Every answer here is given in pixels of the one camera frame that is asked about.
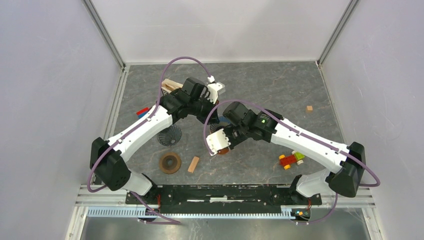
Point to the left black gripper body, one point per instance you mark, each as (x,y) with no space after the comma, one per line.
(203,108)

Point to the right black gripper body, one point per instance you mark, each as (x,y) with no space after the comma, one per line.
(236,134)

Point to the orange coffee filter box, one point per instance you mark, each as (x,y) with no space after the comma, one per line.
(167,86)

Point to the blue glass dripper cone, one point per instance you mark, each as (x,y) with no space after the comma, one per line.
(223,122)

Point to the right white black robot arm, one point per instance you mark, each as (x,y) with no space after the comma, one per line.
(343,163)

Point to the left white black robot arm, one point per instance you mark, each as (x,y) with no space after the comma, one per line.
(108,157)

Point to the dark smoky glass dripper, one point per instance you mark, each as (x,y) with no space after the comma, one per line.
(170,136)

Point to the amber glass carafe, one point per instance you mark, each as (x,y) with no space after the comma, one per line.
(223,151)

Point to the red green toy car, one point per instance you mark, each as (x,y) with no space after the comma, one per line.
(295,158)

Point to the long wooden block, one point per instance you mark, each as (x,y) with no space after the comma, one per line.
(193,164)

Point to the blue red toy block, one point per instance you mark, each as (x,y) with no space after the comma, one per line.
(142,112)

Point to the small wooden cube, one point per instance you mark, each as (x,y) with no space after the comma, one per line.
(309,109)

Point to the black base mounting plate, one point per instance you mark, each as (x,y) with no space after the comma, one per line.
(223,198)

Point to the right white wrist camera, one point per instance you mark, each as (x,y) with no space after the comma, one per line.
(217,141)

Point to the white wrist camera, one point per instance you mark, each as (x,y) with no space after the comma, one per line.
(215,89)
(217,141)

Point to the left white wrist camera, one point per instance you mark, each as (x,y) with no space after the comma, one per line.
(215,89)

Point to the white slotted cable duct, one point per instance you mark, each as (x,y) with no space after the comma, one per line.
(144,213)

